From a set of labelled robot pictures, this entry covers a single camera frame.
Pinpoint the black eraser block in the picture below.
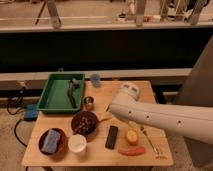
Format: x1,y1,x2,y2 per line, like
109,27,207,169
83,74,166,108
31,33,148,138
105,126,118,149

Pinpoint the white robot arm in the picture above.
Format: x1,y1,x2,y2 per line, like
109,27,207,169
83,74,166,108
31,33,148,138
109,82,213,144

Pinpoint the blue plastic cup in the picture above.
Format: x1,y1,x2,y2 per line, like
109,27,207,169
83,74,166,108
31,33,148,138
90,74,101,87

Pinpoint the small metal cup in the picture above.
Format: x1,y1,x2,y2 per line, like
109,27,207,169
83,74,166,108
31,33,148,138
83,96,94,110

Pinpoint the dark tool in tray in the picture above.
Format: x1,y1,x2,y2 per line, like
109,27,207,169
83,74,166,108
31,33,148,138
67,78,79,108

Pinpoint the dark bowl with food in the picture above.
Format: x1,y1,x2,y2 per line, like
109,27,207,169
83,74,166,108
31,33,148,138
71,111,99,135

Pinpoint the green plastic tray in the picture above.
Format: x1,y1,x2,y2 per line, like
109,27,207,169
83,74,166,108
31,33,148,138
37,73,85,114

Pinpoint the yellow round fruit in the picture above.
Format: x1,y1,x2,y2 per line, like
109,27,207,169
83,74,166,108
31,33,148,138
125,130,139,145

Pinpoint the white round cup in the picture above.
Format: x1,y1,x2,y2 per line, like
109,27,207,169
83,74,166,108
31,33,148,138
68,134,87,154

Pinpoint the brown bowl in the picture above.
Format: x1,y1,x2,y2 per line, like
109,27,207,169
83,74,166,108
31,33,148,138
38,128,67,157

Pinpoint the metal fork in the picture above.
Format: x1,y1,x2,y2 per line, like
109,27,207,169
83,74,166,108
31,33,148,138
140,126,159,155

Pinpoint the blue power box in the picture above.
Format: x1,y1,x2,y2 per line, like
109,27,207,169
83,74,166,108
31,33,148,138
24,104,38,121

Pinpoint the blue sponge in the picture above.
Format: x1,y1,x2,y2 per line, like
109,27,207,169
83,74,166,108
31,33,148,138
41,130,61,154

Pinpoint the black cable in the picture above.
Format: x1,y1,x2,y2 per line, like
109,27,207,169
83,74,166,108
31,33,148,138
6,87,28,148

